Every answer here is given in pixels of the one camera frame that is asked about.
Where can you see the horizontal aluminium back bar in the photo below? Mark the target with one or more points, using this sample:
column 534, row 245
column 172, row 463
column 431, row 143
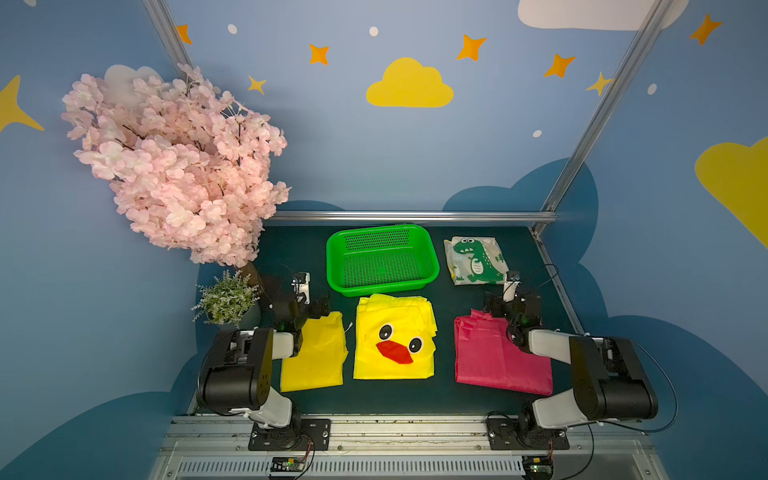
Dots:
column 421, row 217

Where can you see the green circuit board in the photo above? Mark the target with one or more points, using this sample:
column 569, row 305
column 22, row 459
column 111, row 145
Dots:
column 538, row 467
column 287, row 465

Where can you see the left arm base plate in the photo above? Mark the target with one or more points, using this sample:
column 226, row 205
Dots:
column 308, row 433

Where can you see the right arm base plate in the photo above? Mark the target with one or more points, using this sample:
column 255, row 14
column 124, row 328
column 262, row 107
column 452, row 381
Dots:
column 508, row 434

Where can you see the magenta raincoat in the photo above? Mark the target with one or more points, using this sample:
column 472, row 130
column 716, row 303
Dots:
column 485, row 357

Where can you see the small green potted plant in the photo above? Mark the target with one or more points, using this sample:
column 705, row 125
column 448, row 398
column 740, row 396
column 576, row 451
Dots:
column 227, row 301

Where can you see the aluminium front rail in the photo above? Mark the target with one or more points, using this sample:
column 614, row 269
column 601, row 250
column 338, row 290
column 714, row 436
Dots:
column 399, row 447

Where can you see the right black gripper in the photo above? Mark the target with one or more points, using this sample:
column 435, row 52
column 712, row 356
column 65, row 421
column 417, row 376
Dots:
column 501, row 306

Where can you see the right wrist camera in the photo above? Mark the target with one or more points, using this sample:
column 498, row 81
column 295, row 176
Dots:
column 511, row 282

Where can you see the left green circuit board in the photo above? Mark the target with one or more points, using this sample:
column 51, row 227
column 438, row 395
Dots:
column 287, row 465

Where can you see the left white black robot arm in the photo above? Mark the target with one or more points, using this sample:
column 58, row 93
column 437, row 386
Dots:
column 258, row 324

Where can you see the green plastic basket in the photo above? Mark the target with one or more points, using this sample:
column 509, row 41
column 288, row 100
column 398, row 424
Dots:
column 385, row 259

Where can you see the pink cherry blossom tree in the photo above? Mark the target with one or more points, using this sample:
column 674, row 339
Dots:
column 188, row 164

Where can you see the right green circuit board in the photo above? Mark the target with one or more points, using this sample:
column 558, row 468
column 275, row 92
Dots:
column 538, row 467

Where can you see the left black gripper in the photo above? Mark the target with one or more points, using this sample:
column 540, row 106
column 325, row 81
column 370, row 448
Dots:
column 313, row 306

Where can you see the right aluminium frame post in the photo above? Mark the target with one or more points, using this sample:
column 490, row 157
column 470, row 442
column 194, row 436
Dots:
column 639, row 48

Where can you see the aluminium frame post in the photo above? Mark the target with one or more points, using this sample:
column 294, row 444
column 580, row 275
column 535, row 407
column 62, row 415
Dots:
column 639, row 48
column 164, row 24

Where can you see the white dinosaur print raincoat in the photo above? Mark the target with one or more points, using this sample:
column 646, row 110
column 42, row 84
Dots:
column 475, row 260

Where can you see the left aluminium frame post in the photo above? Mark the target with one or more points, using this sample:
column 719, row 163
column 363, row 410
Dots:
column 164, row 24

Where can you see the yellow duck face raincoat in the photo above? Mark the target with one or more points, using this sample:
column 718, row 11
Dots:
column 395, row 338

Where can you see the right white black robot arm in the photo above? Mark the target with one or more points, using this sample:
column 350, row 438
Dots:
column 608, row 380

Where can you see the plain yellow raincoat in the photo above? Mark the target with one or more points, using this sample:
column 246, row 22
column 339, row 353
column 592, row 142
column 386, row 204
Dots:
column 320, row 361

